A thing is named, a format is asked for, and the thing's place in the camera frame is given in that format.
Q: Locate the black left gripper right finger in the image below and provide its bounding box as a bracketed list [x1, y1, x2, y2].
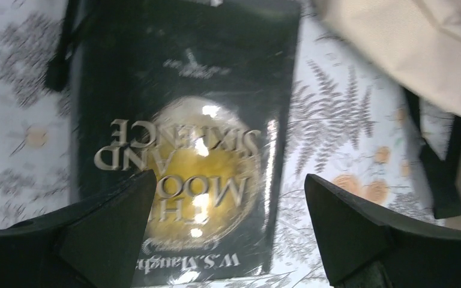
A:
[304, 174, 461, 287]

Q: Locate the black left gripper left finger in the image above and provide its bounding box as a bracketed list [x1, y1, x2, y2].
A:
[0, 170, 156, 287]

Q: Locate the black moon paperback book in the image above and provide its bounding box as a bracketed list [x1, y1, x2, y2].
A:
[70, 1, 301, 287]

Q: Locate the beige canvas backpack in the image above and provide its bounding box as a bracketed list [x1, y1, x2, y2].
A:
[314, 0, 461, 230]

